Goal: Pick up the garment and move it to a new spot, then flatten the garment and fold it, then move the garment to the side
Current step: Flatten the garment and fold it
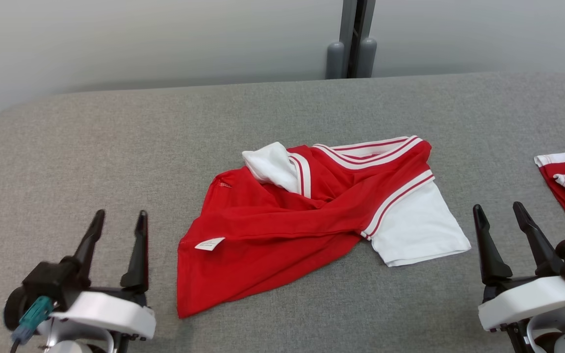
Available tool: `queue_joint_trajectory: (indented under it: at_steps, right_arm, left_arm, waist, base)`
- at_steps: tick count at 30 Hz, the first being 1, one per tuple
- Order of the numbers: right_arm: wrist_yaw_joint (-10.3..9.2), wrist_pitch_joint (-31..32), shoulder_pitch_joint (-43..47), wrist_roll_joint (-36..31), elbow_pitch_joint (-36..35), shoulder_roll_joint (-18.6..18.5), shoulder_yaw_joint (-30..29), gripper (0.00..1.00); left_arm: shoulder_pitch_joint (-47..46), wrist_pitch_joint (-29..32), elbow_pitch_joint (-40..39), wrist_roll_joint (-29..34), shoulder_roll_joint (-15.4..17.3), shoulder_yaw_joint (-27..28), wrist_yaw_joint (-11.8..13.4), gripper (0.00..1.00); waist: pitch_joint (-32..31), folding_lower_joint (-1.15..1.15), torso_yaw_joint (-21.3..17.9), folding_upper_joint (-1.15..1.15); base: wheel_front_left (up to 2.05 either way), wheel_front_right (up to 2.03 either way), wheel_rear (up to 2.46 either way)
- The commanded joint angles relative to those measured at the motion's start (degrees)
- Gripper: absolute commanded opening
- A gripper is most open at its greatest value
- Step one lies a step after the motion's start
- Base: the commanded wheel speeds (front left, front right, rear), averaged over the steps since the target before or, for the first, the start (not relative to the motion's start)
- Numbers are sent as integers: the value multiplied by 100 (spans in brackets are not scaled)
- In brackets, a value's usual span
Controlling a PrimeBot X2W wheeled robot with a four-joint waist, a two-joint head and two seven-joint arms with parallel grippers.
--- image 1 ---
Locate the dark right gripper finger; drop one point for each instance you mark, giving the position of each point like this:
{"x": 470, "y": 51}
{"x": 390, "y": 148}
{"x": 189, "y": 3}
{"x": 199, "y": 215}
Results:
{"x": 491, "y": 260}
{"x": 540, "y": 250}

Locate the red shirt white sleeves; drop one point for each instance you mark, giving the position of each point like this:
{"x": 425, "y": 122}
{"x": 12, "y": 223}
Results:
{"x": 272, "y": 230}

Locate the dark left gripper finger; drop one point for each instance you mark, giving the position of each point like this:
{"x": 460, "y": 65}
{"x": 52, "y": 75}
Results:
{"x": 91, "y": 245}
{"x": 139, "y": 260}

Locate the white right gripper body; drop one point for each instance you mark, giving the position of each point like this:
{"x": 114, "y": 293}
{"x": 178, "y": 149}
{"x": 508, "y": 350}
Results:
{"x": 523, "y": 301}

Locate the grey wall post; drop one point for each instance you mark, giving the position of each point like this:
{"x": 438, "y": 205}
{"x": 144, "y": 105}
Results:
{"x": 351, "y": 39}

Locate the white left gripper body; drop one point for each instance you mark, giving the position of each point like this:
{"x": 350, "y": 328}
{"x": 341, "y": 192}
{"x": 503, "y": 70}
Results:
{"x": 111, "y": 314}

